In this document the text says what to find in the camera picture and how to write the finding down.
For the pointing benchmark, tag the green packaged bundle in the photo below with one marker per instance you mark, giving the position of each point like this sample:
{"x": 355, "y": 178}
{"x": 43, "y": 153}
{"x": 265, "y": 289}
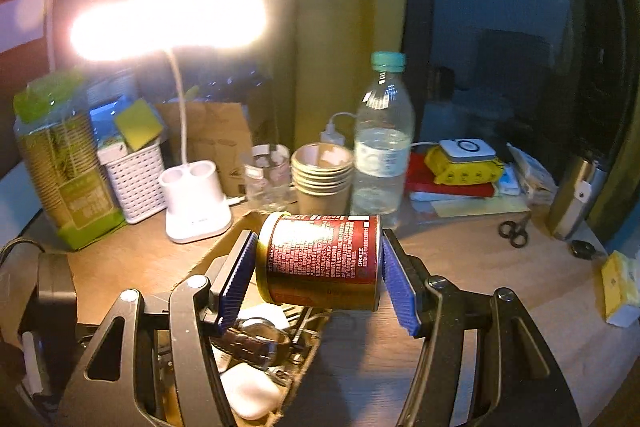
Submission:
{"x": 65, "y": 167}

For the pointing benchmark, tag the black car key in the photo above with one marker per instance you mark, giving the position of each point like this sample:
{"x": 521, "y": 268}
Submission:
{"x": 582, "y": 249}

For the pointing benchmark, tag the white woven plastic basket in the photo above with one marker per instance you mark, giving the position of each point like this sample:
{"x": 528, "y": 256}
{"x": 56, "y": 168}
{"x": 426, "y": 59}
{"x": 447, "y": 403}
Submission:
{"x": 135, "y": 182}

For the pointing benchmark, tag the blue and white packet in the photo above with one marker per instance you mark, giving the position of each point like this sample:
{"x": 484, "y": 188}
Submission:
{"x": 507, "y": 181}

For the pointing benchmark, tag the yellow-green sponge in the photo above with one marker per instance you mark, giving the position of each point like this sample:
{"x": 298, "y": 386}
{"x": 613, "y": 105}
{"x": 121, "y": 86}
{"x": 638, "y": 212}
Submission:
{"x": 137, "y": 124}

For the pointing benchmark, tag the black scissors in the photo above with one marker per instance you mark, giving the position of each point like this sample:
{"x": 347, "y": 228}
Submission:
{"x": 515, "y": 232}

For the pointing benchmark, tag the white power bank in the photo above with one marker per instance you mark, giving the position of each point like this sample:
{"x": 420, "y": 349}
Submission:
{"x": 467, "y": 150}

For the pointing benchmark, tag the bunch of metal keys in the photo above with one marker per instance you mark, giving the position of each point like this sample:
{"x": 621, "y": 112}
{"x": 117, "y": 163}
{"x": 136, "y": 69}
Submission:
{"x": 297, "y": 337}

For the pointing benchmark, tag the white earbuds case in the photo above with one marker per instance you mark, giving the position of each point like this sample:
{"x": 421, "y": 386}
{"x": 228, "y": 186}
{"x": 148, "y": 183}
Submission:
{"x": 250, "y": 394}

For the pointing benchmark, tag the metal wristwatch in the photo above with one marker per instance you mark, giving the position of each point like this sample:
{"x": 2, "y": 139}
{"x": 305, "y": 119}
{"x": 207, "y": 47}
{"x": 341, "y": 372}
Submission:
{"x": 255, "y": 342}

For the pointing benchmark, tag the white medicine boxes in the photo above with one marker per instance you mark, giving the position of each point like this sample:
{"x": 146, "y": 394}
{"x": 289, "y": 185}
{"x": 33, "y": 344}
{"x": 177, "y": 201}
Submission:
{"x": 532, "y": 172}

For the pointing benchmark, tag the brown cardboard box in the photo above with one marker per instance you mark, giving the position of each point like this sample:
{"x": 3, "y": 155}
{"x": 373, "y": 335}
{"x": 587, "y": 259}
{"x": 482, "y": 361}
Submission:
{"x": 200, "y": 264}

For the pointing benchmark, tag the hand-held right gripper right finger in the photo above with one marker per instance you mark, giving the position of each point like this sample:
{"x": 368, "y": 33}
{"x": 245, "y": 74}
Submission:
{"x": 400, "y": 287}

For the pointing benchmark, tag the stack of paper cups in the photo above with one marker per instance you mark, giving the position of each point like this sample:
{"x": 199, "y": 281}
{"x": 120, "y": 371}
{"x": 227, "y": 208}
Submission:
{"x": 320, "y": 187}

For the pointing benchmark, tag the dark glass sliding door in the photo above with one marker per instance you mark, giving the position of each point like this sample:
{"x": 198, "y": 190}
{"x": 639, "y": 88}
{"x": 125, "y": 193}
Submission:
{"x": 500, "y": 7}

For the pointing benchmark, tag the red book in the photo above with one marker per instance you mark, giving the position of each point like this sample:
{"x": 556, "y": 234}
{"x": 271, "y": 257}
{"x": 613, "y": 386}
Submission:
{"x": 417, "y": 177}

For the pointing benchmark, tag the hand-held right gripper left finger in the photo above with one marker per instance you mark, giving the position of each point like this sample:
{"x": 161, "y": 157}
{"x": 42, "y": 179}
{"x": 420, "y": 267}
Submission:
{"x": 237, "y": 287}

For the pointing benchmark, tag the yellow tissue pack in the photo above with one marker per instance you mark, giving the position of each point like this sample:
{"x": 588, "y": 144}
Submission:
{"x": 620, "y": 292}

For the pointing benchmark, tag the brown cardboard carton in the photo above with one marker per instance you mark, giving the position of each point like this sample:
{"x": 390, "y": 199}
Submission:
{"x": 220, "y": 142}

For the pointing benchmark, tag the clear plastic water bottle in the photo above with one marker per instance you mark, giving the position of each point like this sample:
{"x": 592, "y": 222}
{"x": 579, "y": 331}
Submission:
{"x": 380, "y": 157}

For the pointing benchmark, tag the blue and white small box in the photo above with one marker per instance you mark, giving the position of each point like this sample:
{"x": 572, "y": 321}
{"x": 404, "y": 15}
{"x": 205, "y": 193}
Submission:
{"x": 105, "y": 117}

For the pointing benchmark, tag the white desk lamp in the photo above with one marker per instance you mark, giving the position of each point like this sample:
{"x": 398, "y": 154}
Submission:
{"x": 195, "y": 207}

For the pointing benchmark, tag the steel travel tumbler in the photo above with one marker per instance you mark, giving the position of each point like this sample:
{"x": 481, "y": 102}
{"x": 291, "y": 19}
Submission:
{"x": 575, "y": 197}

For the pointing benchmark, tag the pale yellow paper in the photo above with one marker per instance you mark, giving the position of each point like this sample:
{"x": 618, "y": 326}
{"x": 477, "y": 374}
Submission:
{"x": 480, "y": 207}

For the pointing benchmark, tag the red and gold can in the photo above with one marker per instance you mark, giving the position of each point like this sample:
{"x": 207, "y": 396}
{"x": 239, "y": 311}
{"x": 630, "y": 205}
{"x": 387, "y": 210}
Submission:
{"x": 320, "y": 257}

